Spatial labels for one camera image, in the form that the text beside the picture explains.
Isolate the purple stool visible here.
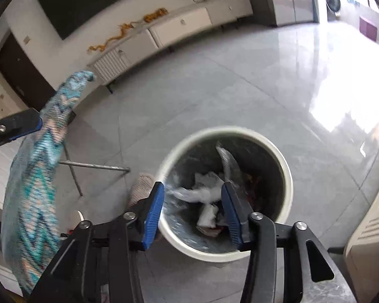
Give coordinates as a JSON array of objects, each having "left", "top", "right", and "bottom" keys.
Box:
[{"left": 359, "top": 16, "right": 378, "bottom": 42}]

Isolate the white trash bin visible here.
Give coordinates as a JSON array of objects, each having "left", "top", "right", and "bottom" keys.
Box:
[{"left": 156, "top": 126, "right": 294, "bottom": 263}]

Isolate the dark brown door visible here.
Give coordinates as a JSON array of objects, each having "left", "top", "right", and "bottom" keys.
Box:
[{"left": 0, "top": 33, "right": 55, "bottom": 111}]

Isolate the clear crushed plastic bottle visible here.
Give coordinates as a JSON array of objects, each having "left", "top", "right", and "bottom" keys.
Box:
[{"left": 216, "top": 143, "right": 242, "bottom": 185}]

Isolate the golden dragon figurine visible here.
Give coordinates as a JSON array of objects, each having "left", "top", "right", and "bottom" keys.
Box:
[{"left": 87, "top": 21, "right": 140, "bottom": 53}]

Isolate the golden tiger figurine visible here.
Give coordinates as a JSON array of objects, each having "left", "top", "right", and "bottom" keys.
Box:
[{"left": 143, "top": 8, "right": 168, "bottom": 23}]

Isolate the zigzag knitted table cloth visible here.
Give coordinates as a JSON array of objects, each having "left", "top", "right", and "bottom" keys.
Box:
[{"left": 1, "top": 70, "right": 94, "bottom": 293}]

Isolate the white tv cabinet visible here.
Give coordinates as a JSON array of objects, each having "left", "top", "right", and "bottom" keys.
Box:
[{"left": 88, "top": 0, "right": 253, "bottom": 86}]

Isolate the washing machine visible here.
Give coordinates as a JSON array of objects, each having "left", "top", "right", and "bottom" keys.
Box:
[{"left": 325, "top": 0, "right": 341, "bottom": 21}]

